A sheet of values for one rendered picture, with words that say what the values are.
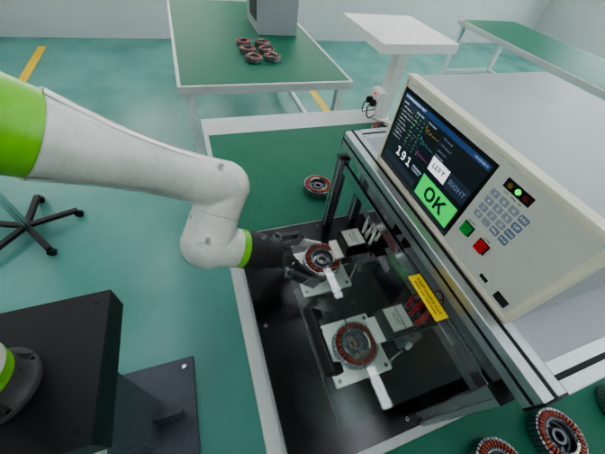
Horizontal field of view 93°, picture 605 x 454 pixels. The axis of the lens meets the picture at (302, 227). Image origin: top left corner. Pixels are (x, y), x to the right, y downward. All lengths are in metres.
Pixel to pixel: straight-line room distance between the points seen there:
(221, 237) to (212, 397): 1.07
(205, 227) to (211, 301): 1.15
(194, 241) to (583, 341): 0.69
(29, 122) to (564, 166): 0.67
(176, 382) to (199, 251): 1.06
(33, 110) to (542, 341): 0.75
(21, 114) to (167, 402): 1.33
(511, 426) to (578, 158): 0.65
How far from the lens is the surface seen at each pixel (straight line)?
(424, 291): 0.60
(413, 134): 0.64
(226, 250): 0.62
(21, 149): 0.45
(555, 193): 0.48
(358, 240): 0.80
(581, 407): 1.12
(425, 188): 0.63
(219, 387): 1.57
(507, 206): 0.52
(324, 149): 1.40
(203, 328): 1.66
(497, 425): 0.96
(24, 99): 0.45
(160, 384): 1.61
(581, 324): 0.68
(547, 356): 0.60
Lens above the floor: 1.53
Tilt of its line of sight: 49 degrees down
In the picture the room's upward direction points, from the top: 10 degrees clockwise
